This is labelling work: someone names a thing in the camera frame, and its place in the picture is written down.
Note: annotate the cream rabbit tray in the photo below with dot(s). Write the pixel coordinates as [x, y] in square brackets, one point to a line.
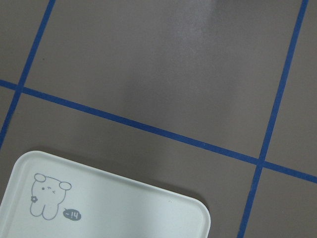
[51, 197]

